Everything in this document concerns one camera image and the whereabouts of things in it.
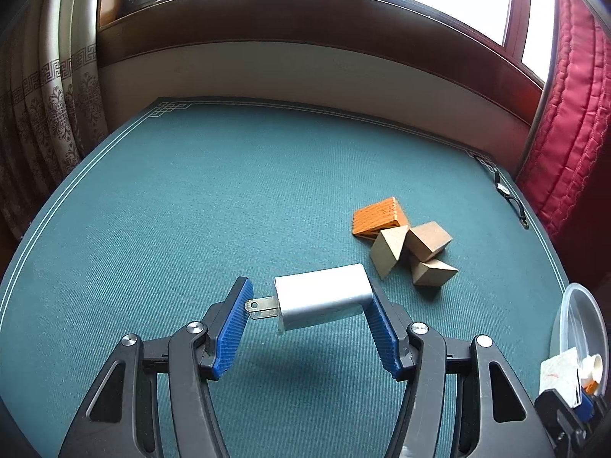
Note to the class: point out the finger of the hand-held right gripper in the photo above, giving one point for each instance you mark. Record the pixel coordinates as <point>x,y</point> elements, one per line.
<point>586,406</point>
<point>556,410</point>

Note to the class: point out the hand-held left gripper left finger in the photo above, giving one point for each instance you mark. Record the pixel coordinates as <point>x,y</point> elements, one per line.
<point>231,329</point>

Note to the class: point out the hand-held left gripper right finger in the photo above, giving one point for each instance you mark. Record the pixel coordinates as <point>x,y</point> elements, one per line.
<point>384,334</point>

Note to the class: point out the large orange patterned block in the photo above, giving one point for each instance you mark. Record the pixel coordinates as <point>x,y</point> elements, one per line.
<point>591,386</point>

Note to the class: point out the white striped triangular block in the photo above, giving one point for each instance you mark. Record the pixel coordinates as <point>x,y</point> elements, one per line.
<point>558,372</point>

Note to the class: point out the cream round jar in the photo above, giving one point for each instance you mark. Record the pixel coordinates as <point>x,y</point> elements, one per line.
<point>592,365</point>

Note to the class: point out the white plug charger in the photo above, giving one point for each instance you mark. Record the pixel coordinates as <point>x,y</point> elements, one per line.
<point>320,296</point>

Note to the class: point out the clear plastic container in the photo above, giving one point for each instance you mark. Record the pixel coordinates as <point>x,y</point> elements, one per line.
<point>573,310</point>

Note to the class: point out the tan wooden block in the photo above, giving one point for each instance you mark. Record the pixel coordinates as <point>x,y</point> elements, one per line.
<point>432,272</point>
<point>386,250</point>
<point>429,241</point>

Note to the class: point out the small orange wedge block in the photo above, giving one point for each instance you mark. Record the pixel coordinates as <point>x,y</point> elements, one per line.
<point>379,217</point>

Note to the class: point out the teal table mat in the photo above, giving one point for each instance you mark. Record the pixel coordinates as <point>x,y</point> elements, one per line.
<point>215,200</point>

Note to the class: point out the red quilted curtain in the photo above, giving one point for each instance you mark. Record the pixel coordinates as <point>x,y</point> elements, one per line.
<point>573,129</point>

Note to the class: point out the beige patterned curtain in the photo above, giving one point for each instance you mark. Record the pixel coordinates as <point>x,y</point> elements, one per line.
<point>43,105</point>

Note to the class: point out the brown wooden window frame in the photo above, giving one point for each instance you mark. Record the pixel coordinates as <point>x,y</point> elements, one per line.
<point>286,19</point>

